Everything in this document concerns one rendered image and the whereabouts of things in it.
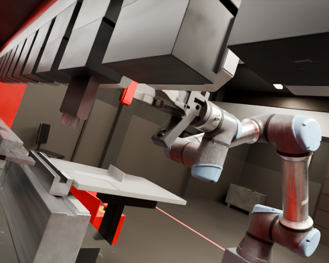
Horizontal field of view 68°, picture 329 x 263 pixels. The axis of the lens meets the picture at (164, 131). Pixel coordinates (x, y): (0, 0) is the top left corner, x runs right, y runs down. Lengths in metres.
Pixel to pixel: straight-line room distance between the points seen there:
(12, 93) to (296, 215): 2.37
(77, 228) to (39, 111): 4.30
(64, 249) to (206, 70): 0.31
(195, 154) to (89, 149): 4.50
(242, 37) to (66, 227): 0.32
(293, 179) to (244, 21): 0.84
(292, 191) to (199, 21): 0.84
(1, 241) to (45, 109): 4.23
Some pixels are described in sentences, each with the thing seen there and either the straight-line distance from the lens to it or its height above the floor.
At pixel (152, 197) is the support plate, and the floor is 1.00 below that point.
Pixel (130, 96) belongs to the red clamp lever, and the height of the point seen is 1.17.
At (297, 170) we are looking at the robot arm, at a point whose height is 1.17.
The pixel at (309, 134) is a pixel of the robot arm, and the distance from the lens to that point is 0.92.
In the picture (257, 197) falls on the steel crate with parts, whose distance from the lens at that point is 8.23.
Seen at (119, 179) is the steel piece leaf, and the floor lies 1.01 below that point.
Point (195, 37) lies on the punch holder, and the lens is 0.24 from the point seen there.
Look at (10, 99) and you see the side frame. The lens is 2.64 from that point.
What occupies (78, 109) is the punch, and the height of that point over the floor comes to 1.11.
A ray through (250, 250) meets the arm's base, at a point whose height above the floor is 0.82.
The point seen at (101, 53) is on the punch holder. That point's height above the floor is 1.20.
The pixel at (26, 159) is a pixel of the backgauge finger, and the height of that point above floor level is 1.00.
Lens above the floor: 1.10
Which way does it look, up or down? 4 degrees up
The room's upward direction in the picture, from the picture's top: 19 degrees clockwise
